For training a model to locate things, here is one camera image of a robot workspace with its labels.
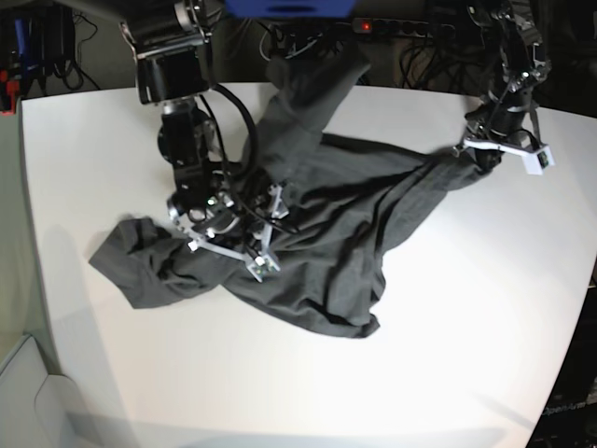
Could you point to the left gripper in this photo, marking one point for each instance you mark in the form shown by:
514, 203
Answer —
516, 144

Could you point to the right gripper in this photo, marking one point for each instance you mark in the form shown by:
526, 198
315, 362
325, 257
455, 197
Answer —
228, 229

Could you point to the dark grey t-shirt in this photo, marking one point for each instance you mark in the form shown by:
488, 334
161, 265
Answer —
350, 200

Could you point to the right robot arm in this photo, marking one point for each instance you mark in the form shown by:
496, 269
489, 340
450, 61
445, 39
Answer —
171, 44

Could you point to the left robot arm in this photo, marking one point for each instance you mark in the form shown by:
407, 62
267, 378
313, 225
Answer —
506, 122

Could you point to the black power strip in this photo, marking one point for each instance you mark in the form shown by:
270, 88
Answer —
391, 28

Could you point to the blue box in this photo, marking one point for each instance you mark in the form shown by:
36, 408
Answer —
290, 9

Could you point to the red clamp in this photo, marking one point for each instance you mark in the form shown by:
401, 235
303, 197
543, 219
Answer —
10, 91

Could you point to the white side table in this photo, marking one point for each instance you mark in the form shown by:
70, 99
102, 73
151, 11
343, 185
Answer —
39, 409

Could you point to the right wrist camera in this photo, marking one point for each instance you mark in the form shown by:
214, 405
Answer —
263, 268

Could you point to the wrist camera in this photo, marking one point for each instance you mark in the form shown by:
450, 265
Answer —
263, 268
537, 160

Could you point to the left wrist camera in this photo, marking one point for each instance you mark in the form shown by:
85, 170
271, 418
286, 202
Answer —
537, 160

